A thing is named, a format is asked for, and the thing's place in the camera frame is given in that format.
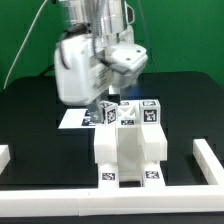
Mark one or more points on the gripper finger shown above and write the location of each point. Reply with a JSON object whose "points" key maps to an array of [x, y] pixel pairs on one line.
{"points": [[95, 111]]}

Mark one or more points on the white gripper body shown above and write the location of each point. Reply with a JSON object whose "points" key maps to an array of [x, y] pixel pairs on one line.
{"points": [[80, 77]]}

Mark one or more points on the white tagged cube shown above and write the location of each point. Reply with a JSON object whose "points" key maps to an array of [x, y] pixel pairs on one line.
{"points": [[109, 110], [149, 110]]}

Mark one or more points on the white chair back frame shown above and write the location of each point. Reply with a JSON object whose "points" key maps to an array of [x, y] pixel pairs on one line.
{"points": [[151, 138]]}

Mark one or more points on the white part at left edge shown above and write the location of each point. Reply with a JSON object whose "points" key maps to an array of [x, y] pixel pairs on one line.
{"points": [[4, 157]]}

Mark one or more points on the white U-shaped obstacle fence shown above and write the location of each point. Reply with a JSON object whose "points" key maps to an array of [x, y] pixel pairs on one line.
{"points": [[135, 200]]}

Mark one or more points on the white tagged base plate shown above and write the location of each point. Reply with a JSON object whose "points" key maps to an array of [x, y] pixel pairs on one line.
{"points": [[76, 119]]}

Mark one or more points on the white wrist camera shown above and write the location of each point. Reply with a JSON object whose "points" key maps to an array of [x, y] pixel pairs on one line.
{"points": [[128, 61]]}

